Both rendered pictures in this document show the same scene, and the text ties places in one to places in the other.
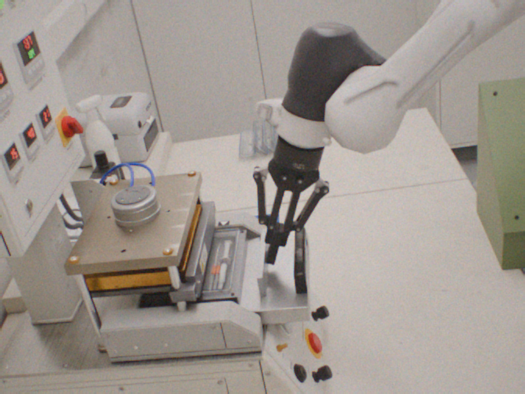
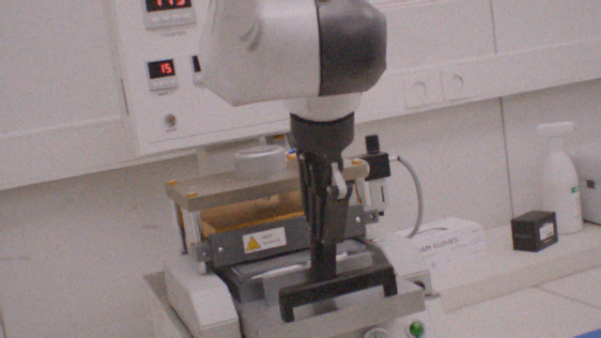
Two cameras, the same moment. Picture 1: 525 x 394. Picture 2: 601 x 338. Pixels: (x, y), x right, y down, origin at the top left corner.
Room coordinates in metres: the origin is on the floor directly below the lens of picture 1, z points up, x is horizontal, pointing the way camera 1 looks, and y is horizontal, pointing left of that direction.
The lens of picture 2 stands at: (0.51, -0.87, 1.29)
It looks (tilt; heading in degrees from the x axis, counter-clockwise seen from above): 9 degrees down; 64
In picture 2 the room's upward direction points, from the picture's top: 8 degrees counter-clockwise
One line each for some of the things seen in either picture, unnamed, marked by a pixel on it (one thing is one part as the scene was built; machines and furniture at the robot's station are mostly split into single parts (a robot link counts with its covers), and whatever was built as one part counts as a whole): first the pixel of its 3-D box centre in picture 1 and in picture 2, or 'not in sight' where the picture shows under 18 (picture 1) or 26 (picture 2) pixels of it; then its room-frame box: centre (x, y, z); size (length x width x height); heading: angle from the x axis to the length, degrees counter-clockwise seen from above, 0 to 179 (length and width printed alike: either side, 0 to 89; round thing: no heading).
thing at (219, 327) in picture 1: (183, 331); (198, 298); (0.83, 0.17, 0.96); 0.25 x 0.05 x 0.07; 82
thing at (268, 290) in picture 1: (225, 273); (302, 280); (0.96, 0.09, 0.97); 0.30 x 0.22 x 0.08; 82
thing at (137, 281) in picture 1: (145, 232); (271, 201); (0.99, 0.21, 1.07); 0.22 x 0.17 x 0.10; 172
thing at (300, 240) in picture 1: (301, 257); (338, 291); (0.95, -0.04, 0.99); 0.15 x 0.02 x 0.04; 172
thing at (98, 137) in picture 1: (100, 138); (560, 176); (1.81, 0.44, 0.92); 0.09 x 0.08 x 0.25; 134
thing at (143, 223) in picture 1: (126, 222); (270, 185); (1.01, 0.24, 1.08); 0.31 x 0.24 x 0.13; 172
